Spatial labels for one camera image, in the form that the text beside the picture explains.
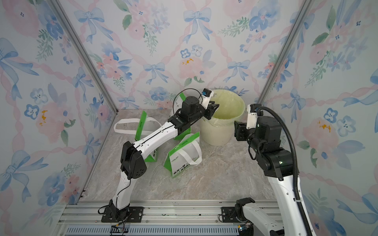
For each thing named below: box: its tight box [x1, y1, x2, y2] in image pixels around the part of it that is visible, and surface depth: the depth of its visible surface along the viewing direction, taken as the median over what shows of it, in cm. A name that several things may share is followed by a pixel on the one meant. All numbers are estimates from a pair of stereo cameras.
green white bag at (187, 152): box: [163, 131, 203, 179], surface depth 75 cm
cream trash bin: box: [199, 89, 246, 147], surface depth 92 cm
